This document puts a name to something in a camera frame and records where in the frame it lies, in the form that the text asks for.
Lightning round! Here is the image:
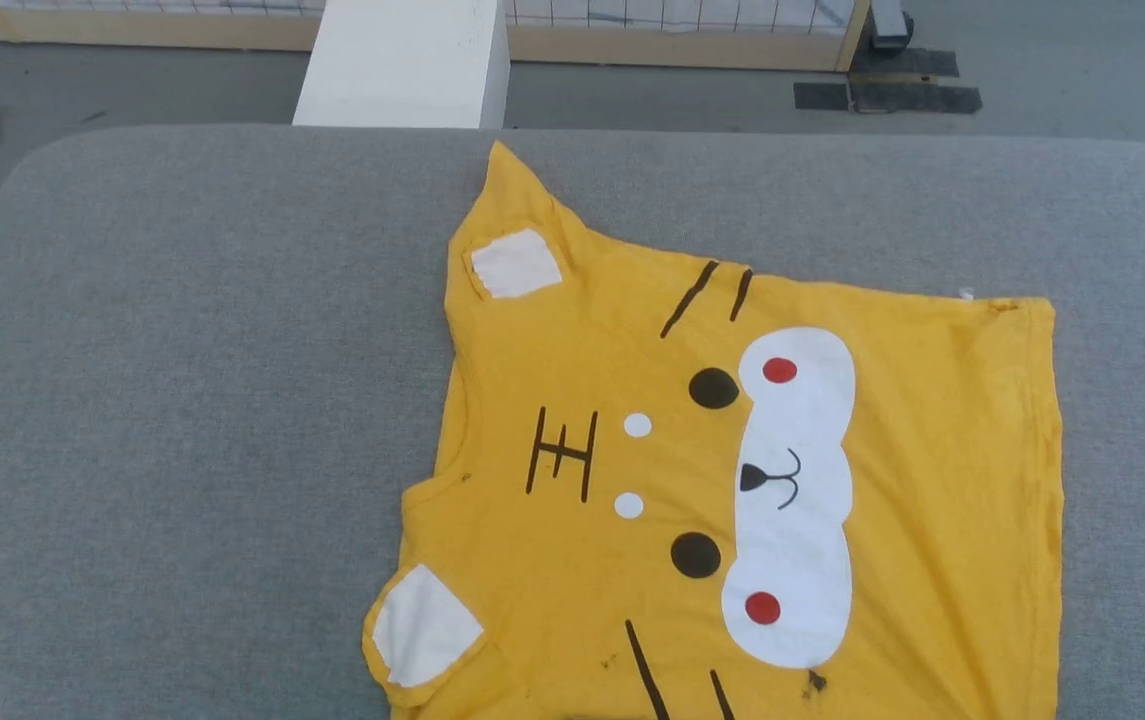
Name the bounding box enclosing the small black floor tape patch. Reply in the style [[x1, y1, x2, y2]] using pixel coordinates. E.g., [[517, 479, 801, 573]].
[[794, 82, 851, 111]]

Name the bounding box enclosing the white rectangular box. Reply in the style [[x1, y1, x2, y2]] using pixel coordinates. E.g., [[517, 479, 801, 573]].
[[292, 0, 511, 129]]

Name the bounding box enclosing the long black floor tape patch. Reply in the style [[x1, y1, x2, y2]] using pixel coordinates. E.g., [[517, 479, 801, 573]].
[[852, 82, 983, 114]]

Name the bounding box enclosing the grey metal partition foot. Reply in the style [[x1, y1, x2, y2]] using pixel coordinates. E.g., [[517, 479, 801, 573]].
[[867, 0, 916, 54]]

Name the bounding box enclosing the yellow tiger face t-shirt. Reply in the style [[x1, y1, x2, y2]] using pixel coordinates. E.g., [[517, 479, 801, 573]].
[[362, 140, 1065, 720]]

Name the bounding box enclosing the lemon print partition screen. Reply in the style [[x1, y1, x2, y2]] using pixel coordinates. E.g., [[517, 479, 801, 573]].
[[0, 0, 873, 73]]

